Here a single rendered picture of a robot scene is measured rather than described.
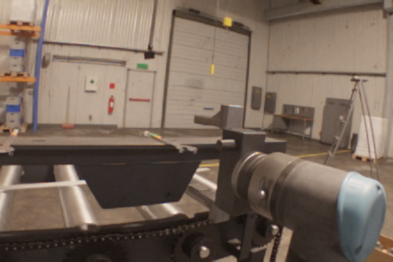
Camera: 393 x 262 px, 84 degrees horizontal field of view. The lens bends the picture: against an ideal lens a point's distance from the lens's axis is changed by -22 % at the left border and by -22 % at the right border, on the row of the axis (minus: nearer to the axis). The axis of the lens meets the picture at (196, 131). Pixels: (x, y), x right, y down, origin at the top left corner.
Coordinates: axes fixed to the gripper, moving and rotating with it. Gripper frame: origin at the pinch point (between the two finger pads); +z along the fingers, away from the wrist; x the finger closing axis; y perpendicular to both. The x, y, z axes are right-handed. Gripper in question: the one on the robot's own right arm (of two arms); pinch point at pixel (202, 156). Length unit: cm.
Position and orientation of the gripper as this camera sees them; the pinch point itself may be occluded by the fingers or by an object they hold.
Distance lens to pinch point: 51.1
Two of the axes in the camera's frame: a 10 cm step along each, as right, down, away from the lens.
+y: -8.5, -0.1, -5.3
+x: -0.9, 9.9, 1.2
